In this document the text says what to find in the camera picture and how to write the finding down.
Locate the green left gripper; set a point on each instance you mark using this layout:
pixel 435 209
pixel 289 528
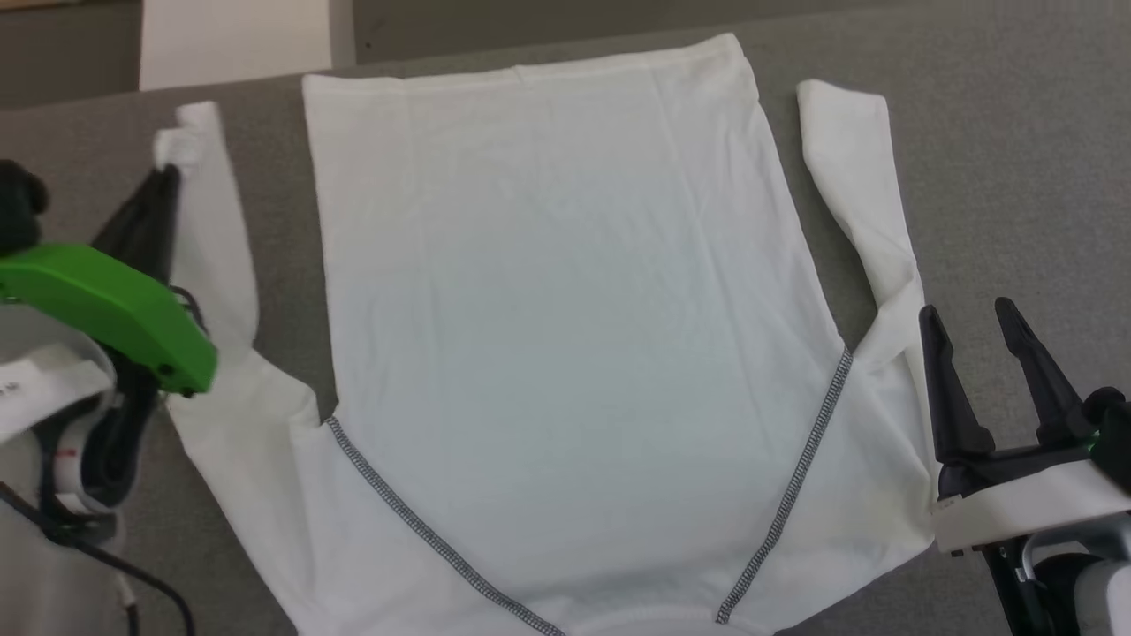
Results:
pixel 106 300

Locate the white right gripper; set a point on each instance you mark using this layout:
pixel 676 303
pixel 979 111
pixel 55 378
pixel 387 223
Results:
pixel 1025 499

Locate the white long-sleeve garment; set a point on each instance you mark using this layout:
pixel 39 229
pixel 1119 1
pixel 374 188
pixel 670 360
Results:
pixel 574 309

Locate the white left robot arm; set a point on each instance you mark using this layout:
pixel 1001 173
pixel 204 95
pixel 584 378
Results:
pixel 44 380

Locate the white rectangular box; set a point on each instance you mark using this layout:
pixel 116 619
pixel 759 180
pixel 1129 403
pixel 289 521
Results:
pixel 234 40

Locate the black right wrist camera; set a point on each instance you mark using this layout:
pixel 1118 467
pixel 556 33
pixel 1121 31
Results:
pixel 1115 424

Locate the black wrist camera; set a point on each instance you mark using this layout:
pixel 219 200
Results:
pixel 19 208
pixel 1115 424

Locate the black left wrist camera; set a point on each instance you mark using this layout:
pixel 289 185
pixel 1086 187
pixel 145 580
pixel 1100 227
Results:
pixel 19 208

